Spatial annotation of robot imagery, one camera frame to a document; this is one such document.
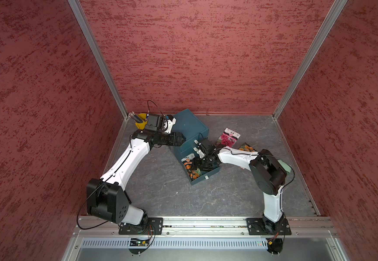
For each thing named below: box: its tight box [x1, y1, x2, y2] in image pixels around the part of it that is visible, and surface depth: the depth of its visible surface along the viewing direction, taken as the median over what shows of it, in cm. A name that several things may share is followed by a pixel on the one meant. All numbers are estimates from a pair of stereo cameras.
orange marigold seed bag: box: [237, 142, 259, 153], surface depth 105 cm
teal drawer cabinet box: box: [168, 108, 210, 160], surface depth 87 cm
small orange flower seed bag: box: [181, 153, 195, 171], surface depth 94 cm
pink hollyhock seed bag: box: [216, 127, 241, 148], surface depth 109 cm
